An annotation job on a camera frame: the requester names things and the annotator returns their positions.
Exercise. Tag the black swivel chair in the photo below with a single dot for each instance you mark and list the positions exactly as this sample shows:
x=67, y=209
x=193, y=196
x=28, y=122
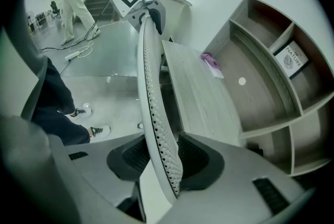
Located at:
x=54, y=7

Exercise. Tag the person's left sneaker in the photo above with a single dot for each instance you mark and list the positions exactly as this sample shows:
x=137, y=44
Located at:
x=83, y=113

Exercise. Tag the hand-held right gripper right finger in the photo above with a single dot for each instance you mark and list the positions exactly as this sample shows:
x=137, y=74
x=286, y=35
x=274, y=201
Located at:
x=235, y=191

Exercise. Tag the purple cloth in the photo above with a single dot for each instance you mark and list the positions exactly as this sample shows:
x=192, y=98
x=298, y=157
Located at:
x=208, y=57

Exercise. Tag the person's right sneaker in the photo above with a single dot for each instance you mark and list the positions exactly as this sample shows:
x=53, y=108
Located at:
x=101, y=131

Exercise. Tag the person's sneaker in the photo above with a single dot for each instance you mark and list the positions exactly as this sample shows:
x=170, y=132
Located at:
x=101, y=131
x=83, y=113

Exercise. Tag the person's grey shirt torso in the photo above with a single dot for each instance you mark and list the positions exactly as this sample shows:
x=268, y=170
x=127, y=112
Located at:
x=28, y=82

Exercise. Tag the white mesh office chair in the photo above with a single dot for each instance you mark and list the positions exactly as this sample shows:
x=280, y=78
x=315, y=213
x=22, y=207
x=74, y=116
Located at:
x=150, y=82

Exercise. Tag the white round plastic cap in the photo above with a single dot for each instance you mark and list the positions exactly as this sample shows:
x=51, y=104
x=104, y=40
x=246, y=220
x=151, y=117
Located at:
x=242, y=81

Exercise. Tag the person's dark trousers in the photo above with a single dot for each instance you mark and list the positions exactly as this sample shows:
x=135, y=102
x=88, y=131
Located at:
x=57, y=103

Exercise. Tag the white cylindrical bin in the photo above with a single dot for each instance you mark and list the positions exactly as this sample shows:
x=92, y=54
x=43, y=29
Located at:
x=177, y=14

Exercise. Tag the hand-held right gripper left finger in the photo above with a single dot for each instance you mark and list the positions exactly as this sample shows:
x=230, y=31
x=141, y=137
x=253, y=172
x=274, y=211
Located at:
x=91, y=170

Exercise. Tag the dark staircase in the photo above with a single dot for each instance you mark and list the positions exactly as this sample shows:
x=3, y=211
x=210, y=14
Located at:
x=99, y=1

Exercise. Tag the Nature book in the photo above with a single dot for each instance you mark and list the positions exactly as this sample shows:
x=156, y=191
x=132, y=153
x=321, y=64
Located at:
x=292, y=59

